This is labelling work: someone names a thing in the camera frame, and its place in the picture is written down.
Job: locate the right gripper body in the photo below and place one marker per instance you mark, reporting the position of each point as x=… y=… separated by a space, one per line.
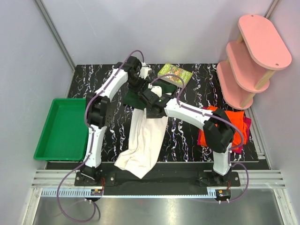
x=150 y=114

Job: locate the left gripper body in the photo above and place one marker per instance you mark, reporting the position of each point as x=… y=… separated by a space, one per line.
x=136 y=83

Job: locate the white and green t-shirt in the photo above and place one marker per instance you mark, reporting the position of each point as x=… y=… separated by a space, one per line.
x=144 y=141

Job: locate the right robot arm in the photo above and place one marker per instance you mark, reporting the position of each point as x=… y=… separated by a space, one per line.
x=216 y=126

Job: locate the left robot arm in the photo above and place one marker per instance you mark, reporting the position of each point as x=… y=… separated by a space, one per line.
x=99 y=113

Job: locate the green paperback book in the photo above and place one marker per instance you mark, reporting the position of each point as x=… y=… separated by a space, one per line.
x=175 y=75

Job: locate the orange folded t-shirt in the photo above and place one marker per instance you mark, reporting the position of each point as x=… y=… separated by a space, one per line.
x=238 y=119

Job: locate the green plastic tray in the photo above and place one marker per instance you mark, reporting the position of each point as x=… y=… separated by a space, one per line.
x=64 y=135

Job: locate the magenta folded t-shirt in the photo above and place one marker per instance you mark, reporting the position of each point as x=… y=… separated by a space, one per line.
x=243 y=127

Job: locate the pink three-tier shelf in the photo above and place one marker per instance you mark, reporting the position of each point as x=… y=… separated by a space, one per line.
x=252 y=60

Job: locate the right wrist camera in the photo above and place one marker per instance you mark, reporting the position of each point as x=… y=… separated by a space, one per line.
x=155 y=89

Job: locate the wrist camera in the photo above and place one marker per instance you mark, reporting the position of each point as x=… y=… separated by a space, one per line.
x=144 y=71
x=155 y=89

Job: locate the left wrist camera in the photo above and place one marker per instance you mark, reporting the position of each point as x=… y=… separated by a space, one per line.
x=144 y=71

